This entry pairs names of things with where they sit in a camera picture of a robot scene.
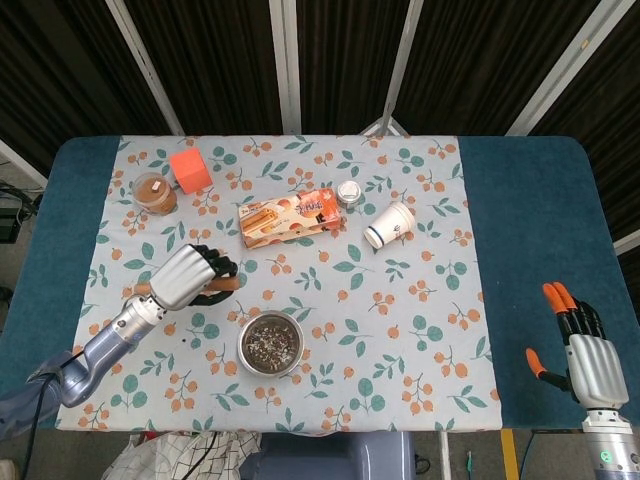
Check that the checkered white cloth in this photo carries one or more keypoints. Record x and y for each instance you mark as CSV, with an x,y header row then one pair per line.
x,y
175,457

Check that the orange biscuit box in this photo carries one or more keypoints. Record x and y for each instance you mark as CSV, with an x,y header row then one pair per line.
x,y
290,217

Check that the black floor equipment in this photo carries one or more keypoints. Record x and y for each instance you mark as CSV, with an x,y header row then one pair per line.
x,y
10,220

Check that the grey tripod stand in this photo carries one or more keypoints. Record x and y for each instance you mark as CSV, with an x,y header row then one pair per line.
x,y
387,125

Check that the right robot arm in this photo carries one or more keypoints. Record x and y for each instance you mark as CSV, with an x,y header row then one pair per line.
x,y
612,447

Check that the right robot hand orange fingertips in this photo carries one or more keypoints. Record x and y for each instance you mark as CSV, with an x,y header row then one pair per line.
x,y
597,370

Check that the white paper cup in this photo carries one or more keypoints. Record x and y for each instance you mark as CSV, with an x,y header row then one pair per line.
x,y
392,224

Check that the metal bowl with contents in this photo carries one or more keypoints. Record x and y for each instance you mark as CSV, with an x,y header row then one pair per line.
x,y
271,345

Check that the wooden stick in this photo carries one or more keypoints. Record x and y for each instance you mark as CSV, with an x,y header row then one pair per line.
x,y
227,284

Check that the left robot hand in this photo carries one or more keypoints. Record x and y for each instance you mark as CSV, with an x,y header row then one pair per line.
x,y
180,277

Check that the floral tablecloth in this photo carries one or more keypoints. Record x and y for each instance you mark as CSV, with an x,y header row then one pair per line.
x,y
400,300

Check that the clear jar brown contents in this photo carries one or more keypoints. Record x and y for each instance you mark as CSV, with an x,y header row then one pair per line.
x,y
155,195

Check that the small metal tin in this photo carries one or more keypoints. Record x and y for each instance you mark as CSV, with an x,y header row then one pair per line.
x,y
348,194

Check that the blue table cover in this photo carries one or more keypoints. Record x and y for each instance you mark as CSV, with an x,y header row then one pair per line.
x,y
540,225

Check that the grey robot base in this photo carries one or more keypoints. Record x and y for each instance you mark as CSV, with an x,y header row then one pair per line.
x,y
330,457

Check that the white partition post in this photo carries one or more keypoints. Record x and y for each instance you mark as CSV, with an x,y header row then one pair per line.
x,y
407,50
560,65
286,65
145,65

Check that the orange cube box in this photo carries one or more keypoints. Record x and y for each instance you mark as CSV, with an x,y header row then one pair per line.
x,y
192,172

